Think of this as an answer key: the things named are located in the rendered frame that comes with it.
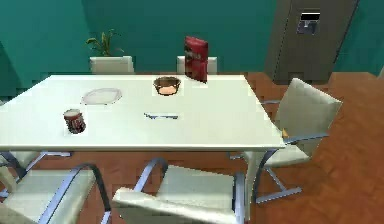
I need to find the white dining table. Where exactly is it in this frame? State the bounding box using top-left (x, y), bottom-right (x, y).
top-left (0, 73), bottom-right (287, 224)

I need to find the silver table knife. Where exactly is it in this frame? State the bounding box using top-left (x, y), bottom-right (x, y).
top-left (143, 112), bottom-right (180, 121)

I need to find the brown bowl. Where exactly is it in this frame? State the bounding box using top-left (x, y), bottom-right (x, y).
top-left (152, 76), bottom-right (182, 97)

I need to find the red cereal box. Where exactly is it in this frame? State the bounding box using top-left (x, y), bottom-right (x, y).
top-left (183, 35), bottom-right (209, 84)

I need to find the white plate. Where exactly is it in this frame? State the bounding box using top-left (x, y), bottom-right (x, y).
top-left (81, 87), bottom-right (123, 106)

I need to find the green house plant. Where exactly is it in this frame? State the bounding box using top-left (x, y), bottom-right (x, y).
top-left (85, 28), bottom-right (125, 58)

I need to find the red and white can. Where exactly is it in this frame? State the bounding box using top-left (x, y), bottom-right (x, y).
top-left (63, 108), bottom-right (87, 135)

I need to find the grey fridge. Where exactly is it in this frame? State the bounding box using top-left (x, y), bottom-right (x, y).
top-left (264, 0), bottom-right (361, 85)

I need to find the white chair with metal frame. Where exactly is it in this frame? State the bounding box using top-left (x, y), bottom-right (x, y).
top-left (229, 77), bottom-right (344, 205)
top-left (176, 55), bottom-right (218, 75)
top-left (0, 150), bottom-right (72, 200)
top-left (0, 162), bottom-right (112, 224)
top-left (89, 55), bottom-right (135, 75)
top-left (111, 157), bottom-right (246, 224)

